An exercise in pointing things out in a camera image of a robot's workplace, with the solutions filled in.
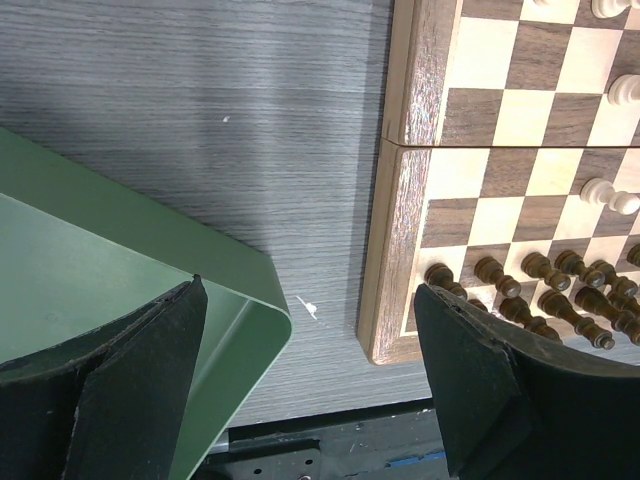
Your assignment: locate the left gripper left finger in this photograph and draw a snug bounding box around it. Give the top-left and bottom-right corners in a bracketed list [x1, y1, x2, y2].
[1, 276, 208, 479]

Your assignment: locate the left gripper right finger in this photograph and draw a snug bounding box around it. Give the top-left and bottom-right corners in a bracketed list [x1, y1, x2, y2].
[414, 285, 639, 478]

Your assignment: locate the dark chess pawn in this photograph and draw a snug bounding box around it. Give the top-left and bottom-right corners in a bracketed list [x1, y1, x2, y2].
[537, 290, 615, 350]

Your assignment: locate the dark chess piece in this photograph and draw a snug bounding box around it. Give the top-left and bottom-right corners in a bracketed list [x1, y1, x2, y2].
[521, 252, 571, 292]
[474, 256, 521, 298]
[424, 263, 468, 300]
[468, 298, 488, 312]

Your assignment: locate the white pawn mid board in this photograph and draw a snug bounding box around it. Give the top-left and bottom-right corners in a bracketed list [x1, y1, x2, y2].
[580, 178, 640, 215]

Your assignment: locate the dark bishop edge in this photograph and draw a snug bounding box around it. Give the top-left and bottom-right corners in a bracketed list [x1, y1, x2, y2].
[499, 297, 562, 343]

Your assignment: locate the wooden chess board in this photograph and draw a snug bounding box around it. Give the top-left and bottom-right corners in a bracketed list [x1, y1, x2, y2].
[357, 1, 639, 365]

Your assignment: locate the green plastic tray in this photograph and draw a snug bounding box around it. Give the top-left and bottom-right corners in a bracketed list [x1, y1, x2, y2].
[1, 130, 292, 479]

